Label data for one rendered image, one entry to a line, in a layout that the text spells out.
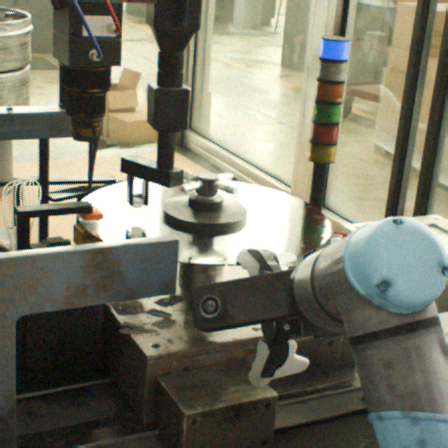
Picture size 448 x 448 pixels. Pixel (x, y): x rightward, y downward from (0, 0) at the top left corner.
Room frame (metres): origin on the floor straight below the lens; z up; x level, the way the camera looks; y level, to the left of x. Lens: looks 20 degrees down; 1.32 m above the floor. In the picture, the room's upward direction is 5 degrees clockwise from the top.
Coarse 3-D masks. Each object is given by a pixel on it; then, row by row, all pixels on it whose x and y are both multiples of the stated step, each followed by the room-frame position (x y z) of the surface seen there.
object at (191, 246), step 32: (96, 192) 1.10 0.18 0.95; (160, 192) 1.12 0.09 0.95; (224, 192) 1.15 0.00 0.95; (256, 192) 1.16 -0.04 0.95; (96, 224) 0.98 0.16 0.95; (128, 224) 0.98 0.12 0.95; (160, 224) 0.99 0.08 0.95; (256, 224) 1.02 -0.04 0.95; (288, 224) 1.03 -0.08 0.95; (320, 224) 1.04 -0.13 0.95; (192, 256) 0.90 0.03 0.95; (224, 256) 0.90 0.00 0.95
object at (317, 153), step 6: (312, 144) 1.28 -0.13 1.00; (318, 144) 1.28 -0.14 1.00; (324, 144) 1.28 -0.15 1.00; (336, 144) 1.29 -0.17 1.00; (312, 150) 1.28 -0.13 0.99; (318, 150) 1.27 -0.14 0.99; (324, 150) 1.27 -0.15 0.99; (330, 150) 1.28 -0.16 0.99; (312, 156) 1.28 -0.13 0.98; (318, 156) 1.27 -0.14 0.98; (324, 156) 1.27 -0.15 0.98; (330, 156) 1.28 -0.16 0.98; (312, 162) 1.28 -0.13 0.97; (318, 162) 1.27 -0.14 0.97; (324, 162) 1.27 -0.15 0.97; (330, 162) 1.28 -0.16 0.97
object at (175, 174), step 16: (160, 144) 0.98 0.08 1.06; (128, 160) 1.01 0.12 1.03; (144, 160) 1.01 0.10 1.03; (160, 160) 0.98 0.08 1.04; (128, 176) 1.01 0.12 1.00; (144, 176) 0.99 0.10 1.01; (160, 176) 0.97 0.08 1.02; (176, 176) 0.97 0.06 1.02; (128, 192) 1.01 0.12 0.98; (144, 192) 1.01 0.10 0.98
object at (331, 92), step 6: (318, 84) 1.28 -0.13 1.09; (324, 84) 1.28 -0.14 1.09; (330, 84) 1.27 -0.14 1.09; (336, 84) 1.27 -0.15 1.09; (342, 84) 1.28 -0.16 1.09; (318, 90) 1.28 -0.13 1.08; (324, 90) 1.28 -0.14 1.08; (330, 90) 1.27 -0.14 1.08; (336, 90) 1.28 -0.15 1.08; (342, 90) 1.28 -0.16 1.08; (318, 96) 1.28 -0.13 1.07; (324, 96) 1.28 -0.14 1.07; (330, 96) 1.27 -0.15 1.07; (336, 96) 1.28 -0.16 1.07; (342, 96) 1.29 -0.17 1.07; (330, 102) 1.27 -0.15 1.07; (336, 102) 1.28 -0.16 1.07
